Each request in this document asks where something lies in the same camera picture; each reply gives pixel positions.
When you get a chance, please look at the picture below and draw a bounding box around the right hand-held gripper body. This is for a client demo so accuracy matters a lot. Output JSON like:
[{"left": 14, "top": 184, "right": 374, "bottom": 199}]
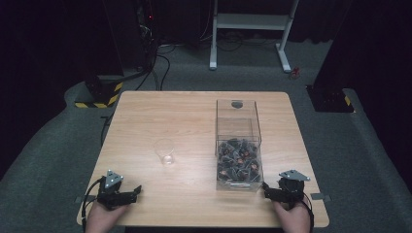
[{"left": 271, "top": 169, "right": 311, "bottom": 209}]

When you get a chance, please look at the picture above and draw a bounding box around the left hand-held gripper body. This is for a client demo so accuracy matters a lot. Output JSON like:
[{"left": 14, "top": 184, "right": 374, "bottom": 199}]
[{"left": 96, "top": 169, "right": 137, "bottom": 211}]

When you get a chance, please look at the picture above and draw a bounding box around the pile of dark tea bags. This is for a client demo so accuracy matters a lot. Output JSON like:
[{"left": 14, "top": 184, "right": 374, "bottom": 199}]
[{"left": 216, "top": 138, "right": 262, "bottom": 183}]

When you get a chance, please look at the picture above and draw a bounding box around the clear plastic cup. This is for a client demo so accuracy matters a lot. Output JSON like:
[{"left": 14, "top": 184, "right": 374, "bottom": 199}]
[{"left": 153, "top": 138, "right": 176, "bottom": 167}]

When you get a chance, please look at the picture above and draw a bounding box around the clear acrylic box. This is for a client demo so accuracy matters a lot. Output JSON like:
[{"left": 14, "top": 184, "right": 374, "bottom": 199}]
[{"left": 215, "top": 98, "right": 264, "bottom": 192}]

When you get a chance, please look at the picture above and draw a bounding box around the person's left hand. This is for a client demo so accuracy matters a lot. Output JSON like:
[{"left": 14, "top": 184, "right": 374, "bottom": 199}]
[{"left": 85, "top": 202, "right": 131, "bottom": 233}]

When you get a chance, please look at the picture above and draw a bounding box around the person's right hand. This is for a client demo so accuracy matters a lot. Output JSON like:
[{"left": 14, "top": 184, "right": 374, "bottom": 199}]
[{"left": 271, "top": 196, "right": 313, "bottom": 233}]

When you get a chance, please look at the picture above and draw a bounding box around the grey tape piece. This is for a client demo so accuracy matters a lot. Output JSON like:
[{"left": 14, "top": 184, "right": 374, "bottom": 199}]
[
  {"left": 74, "top": 195, "right": 97, "bottom": 204},
  {"left": 310, "top": 192, "right": 332, "bottom": 202}
]

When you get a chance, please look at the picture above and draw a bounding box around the black yellow striped stand base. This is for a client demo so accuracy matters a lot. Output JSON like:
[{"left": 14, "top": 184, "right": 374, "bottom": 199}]
[{"left": 74, "top": 75, "right": 125, "bottom": 110}]

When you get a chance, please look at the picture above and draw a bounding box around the dark stand base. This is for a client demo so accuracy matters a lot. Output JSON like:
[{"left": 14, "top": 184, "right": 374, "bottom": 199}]
[{"left": 305, "top": 84, "right": 356, "bottom": 114}]

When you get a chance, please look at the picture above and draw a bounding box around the dark equipment rack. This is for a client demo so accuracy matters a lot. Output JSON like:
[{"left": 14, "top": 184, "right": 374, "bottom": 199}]
[{"left": 134, "top": 0, "right": 160, "bottom": 71}]

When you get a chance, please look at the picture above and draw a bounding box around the white metal stand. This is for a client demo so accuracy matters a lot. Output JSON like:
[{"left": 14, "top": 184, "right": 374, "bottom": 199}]
[{"left": 208, "top": 0, "right": 300, "bottom": 74}]

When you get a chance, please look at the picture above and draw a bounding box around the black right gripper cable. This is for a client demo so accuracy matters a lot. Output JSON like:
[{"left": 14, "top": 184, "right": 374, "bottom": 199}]
[{"left": 301, "top": 191, "right": 316, "bottom": 233}]

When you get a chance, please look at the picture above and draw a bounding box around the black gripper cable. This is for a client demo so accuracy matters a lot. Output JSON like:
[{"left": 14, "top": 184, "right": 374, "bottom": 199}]
[
  {"left": 301, "top": 191, "right": 316, "bottom": 233},
  {"left": 82, "top": 179, "right": 105, "bottom": 233}
]

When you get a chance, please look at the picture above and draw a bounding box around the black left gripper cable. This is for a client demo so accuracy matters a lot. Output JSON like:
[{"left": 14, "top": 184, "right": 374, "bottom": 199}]
[{"left": 82, "top": 179, "right": 105, "bottom": 233}]

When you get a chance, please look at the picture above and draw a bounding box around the black cable beside table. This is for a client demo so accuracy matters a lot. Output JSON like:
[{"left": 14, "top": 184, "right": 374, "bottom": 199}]
[{"left": 100, "top": 112, "right": 116, "bottom": 147}]

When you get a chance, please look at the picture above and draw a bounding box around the black floor cable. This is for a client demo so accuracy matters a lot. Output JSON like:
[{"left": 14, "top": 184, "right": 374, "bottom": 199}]
[{"left": 135, "top": 52, "right": 172, "bottom": 92}]

